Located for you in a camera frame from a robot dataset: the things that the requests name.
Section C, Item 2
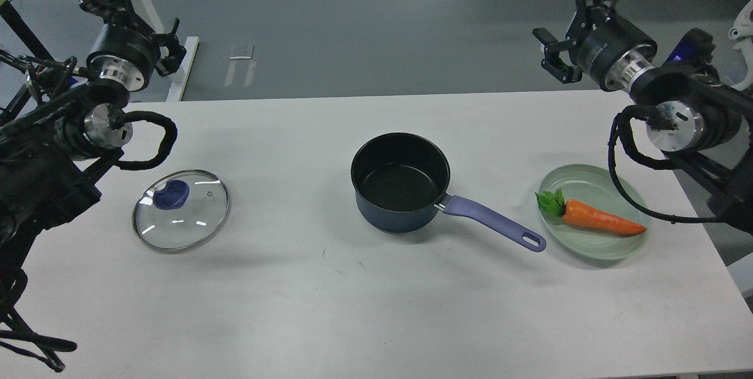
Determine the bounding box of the white office chair base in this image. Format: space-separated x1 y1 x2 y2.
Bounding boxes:
727 0 752 95

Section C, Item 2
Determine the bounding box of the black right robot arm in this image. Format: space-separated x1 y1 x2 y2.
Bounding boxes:
532 0 752 234

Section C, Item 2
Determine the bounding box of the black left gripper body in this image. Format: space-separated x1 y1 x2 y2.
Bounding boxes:
86 24 161 92

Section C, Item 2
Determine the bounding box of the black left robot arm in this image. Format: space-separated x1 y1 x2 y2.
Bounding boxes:
1 0 186 372

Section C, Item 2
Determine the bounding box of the blue saucepan with purple handle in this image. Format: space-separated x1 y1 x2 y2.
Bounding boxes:
350 132 548 252

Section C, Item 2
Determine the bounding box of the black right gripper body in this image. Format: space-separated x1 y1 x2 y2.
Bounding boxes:
569 14 657 92

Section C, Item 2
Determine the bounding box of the pale green oval plate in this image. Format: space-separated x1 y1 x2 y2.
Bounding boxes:
535 164 651 262

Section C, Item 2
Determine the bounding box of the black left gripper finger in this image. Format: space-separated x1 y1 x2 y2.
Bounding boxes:
154 18 186 78
79 0 137 29

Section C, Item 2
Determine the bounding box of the glass pot lid purple knob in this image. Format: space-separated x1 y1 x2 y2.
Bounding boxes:
131 169 231 253

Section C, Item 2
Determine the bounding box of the black metal stand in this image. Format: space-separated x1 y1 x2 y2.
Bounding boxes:
2 0 57 126

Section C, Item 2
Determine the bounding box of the orange toy carrot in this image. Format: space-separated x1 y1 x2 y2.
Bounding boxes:
535 189 647 237

